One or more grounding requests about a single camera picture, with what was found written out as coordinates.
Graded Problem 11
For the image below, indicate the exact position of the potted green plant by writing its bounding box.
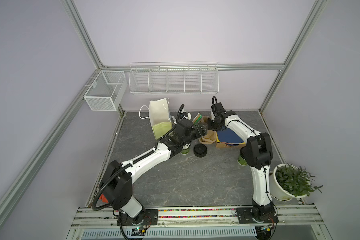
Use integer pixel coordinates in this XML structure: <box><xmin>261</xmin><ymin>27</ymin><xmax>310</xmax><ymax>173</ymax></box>
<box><xmin>270</xmin><ymin>164</ymin><xmax>323</xmax><ymax>202</ymax></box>

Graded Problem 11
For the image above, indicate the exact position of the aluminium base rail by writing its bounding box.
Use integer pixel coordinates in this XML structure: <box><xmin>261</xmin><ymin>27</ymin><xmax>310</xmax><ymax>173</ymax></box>
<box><xmin>67</xmin><ymin>205</ymin><xmax>332</xmax><ymax>240</ymax></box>

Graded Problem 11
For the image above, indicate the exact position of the red white glove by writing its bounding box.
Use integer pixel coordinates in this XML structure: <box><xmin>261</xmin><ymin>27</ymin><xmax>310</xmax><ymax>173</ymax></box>
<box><xmin>99</xmin><ymin>194</ymin><xmax>109</xmax><ymax>204</ymax></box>

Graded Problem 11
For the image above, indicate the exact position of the small white mesh basket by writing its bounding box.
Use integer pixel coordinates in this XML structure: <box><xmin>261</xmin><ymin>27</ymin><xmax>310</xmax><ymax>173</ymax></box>
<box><xmin>84</xmin><ymin>71</ymin><xmax>128</xmax><ymax>112</ymax></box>

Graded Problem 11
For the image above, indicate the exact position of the green paper coffee cup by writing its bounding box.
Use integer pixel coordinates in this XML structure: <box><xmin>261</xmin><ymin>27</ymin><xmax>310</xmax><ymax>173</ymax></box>
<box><xmin>238</xmin><ymin>150</ymin><xmax>248</xmax><ymax>166</ymax></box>

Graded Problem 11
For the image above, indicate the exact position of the green wrapped straw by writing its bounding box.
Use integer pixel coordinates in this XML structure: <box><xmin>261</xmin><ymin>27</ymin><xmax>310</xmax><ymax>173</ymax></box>
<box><xmin>193</xmin><ymin>113</ymin><xmax>202</xmax><ymax>125</ymax></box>

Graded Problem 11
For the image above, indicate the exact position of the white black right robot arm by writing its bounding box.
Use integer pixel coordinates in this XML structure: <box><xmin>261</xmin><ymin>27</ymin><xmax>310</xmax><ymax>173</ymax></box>
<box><xmin>207</xmin><ymin>96</ymin><xmax>279</xmax><ymax>224</ymax></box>

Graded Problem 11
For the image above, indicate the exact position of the stack of paper cups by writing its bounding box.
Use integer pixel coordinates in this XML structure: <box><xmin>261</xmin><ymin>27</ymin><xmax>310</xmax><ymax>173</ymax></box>
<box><xmin>181</xmin><ymin>143</ymin><xmax>191</xmax><ymax>155</ymax></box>

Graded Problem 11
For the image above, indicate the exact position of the illustrated paper bag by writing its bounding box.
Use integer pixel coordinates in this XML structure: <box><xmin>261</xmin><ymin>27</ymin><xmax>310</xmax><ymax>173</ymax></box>
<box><xmin>139</xmin><ymin>98</ymin><xmax>173</xmax><ymax>140</ymax></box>

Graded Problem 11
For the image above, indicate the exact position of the brown pulp cup carrier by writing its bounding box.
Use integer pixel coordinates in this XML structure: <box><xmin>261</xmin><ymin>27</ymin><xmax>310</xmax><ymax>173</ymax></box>
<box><xmin>199</xmin><ymin>116</ymin><xmax>217</xmax><ymax>145</ymax></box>

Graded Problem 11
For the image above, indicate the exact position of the long white wire shelf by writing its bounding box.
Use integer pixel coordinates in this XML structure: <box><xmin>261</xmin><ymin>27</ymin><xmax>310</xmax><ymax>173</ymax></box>
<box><xmin>129</xmin><ymin>62</ymin><xmax>220</xmax><ymax>95</ymax></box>

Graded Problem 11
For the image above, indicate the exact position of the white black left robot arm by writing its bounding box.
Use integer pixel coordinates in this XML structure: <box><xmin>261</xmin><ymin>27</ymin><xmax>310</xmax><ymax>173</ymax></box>
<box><xmin>92</xmin><ymin>105</ymin><xmax>208</xmax><ymax>224</ymax></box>

